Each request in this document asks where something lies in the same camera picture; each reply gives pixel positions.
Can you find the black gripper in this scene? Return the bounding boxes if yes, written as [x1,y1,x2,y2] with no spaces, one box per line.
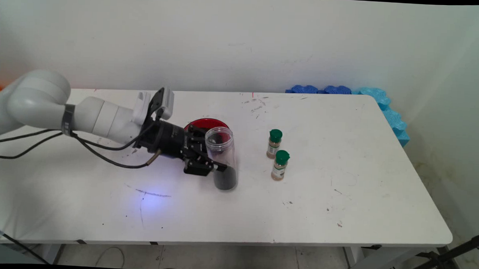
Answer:
[133,119,229,177]

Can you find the clear jar with black seeds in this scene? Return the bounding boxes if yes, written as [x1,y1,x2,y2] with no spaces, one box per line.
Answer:
[203,126,240,191]

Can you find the red bowl with black seeds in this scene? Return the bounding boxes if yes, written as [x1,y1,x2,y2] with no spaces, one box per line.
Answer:
[183,117,231,144]

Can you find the green-capped spice bottle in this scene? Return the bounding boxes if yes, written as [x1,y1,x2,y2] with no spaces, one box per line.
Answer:
[266,129,283,160]
[271,150,290,181]

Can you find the dark blue foam piece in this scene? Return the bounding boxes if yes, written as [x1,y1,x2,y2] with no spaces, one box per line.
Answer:
[285,84,319,95]
[324,85,352,96]

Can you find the light blue foam strip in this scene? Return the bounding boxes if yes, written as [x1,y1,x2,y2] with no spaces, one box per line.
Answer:
[351,87,412,148]

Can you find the white table leg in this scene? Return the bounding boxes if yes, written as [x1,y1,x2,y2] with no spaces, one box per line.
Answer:
[343,245,423,269]

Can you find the black tripod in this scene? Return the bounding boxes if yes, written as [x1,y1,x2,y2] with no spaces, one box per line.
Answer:
[390,232,479,269]

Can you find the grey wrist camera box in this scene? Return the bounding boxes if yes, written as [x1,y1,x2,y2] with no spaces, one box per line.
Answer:
[133,86,175,127]

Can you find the black cable with brass plug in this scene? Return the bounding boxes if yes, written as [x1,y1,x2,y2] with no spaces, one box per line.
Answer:
[0,130,163,170]

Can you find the black camera cable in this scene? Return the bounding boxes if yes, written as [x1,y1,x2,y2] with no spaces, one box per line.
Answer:
[0,102,163,153]

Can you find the thin grey floor cable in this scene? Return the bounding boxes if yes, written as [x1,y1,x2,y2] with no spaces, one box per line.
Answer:
[96,246,125,268]

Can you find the black velcro strap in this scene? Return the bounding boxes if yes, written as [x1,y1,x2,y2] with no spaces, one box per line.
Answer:
[61,104,76,136]

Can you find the black floor cable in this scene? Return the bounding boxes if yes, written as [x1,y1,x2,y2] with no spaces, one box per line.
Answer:
[0,226,53,264]

